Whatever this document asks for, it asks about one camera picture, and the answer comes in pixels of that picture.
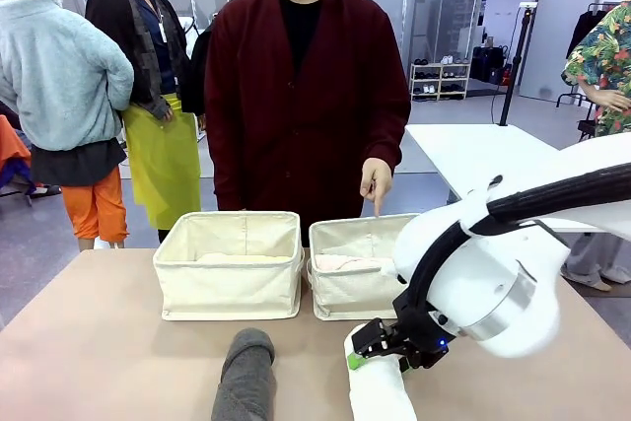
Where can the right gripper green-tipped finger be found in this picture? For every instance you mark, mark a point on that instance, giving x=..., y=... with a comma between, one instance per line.
x=406, y=366
x=355, y=362

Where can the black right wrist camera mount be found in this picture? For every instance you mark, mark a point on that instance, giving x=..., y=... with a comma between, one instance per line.
x=431, y=347

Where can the person's left forearm maroon sleeve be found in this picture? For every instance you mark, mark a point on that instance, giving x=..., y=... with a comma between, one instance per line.
x=392, y=135

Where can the black utility cart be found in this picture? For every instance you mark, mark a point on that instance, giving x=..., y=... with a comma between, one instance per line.
x=586, y=131

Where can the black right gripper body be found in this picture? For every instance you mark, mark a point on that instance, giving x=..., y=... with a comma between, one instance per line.
x=377, y=337

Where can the orange cloth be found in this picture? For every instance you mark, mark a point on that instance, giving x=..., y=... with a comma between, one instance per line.
x=12, y=155

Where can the clothes rack with dark garments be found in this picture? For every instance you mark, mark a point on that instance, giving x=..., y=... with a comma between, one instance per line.
x=589, y=31

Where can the person in maroon cardigan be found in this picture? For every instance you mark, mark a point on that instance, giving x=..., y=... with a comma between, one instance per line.
x=305, y=120

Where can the white folding table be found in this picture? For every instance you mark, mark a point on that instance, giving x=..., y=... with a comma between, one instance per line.
x=473, y=155

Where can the person's right forearm maroon sleeve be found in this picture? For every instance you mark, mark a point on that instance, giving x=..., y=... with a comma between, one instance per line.
x=227, y=164

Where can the wooden shoe rack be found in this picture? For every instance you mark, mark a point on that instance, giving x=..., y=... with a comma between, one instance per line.
x=440, y=81

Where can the person's left hand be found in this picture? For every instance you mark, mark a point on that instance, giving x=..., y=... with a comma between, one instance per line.
x=377, y=179

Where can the grey rolled towel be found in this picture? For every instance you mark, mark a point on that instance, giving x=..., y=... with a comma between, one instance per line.
x=245, y=376

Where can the black luggage bags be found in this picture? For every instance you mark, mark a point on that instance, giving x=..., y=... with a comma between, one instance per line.
x=487, y=65

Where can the white towel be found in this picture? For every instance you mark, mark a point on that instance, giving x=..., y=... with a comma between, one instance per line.
x=379, y=391

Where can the black stand pole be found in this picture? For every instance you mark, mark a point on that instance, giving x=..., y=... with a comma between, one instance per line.
x=515, y=61

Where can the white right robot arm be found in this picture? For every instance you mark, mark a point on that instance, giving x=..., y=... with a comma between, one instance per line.
x=493, y=283

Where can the mannequin in black jacket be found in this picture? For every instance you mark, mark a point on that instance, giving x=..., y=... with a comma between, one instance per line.
x=197, y=71

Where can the mannequin in floral shirt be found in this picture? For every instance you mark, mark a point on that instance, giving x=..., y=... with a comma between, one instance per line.
x=604, y=61

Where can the cream fabric basket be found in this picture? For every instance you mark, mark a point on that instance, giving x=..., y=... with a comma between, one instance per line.
x=229, y=288
x=355, y=293

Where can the mannequin with yellow apron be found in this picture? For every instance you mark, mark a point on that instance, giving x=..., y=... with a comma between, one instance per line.
x=158, y=155

